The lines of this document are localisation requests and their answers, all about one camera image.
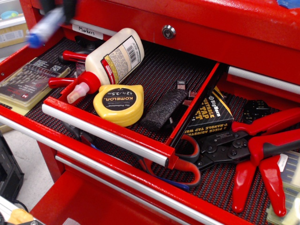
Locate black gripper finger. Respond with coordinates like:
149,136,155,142
63,0,77,24
39,0,56,14

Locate small black usb dongle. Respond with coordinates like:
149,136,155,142
177,80,186,90

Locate red black crimping tool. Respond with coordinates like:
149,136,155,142
195,107,300,171

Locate white Markers label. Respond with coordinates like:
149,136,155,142
72,24,103,39

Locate white glue bottle red cap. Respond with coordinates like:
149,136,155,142
67,28,144,104

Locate black textured block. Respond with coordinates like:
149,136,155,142
140,89,189,132

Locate yellow sponge object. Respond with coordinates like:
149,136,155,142
7,209,34,225

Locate red upper small drawer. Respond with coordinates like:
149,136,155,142
42,41,226,169

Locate red handled tool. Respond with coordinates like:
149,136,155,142
48,50,88,89

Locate red grey scissors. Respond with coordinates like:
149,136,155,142
136,135,201,189

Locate black box on floor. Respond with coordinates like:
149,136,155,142
0,133,24,202

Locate red tool chest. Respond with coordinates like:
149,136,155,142
0,0,300,225

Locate blue tape piece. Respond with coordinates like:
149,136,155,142
277,0,300,9

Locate silver round chest lock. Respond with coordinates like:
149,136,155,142
162,25,176,39

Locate red handled pliers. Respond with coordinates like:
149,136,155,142
232,154,287,218

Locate blue white marker pen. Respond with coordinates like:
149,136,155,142
26,7,66,49

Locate blue flat tool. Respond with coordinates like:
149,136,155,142
155,176,190,191

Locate clear plastic bit case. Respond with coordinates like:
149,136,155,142
267,151,300,225

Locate black yellow tap wrench box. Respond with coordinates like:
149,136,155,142
185,87,234,138

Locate black crimper die plate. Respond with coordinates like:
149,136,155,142
243,100,270,124

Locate red wide middle drawer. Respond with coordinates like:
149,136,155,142
0,41,300,225

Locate yellow Komelon tape measure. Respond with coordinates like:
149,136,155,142
93,84,144,127

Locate drill bit set case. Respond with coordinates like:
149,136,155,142
0,57,71,115

